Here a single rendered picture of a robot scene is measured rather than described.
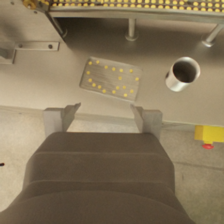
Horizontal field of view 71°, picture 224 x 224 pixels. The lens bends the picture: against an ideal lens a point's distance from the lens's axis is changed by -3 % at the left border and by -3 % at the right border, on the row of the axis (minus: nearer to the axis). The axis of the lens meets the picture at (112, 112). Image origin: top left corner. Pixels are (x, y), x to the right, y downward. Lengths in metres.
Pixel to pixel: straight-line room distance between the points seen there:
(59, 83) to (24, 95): 0.14
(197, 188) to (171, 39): 1.17
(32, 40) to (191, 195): 1.45
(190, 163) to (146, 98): 0.97
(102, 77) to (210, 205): 1.32
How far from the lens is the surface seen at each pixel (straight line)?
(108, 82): 0.58
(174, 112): 0.57
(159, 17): 0.52
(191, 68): 0.58
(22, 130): 1.64
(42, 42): 0.71
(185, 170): 1.45
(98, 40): 0.65
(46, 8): 0.57
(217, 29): 0.63
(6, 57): 0.77
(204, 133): 0.63
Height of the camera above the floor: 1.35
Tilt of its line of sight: 81 degrees down
